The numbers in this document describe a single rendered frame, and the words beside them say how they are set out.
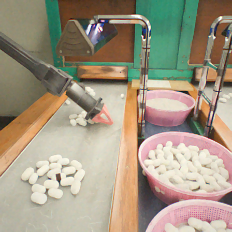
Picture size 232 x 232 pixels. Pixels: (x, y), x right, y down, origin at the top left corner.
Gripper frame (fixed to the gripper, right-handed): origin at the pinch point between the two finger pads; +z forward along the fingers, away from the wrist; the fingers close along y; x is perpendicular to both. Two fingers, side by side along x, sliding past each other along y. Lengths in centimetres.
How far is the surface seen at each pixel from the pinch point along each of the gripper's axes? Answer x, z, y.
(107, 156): 0.5, 2.0, -18.7
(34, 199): 8.3, -9.0, -37.3
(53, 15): -2, -54, 53
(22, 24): 42, -94, 128
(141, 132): -6.1, 9.9, -3.1
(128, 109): -4.9, 4.0, 10.8
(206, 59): -39.3, 11.4, 12.7
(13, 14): 40, -105, 127
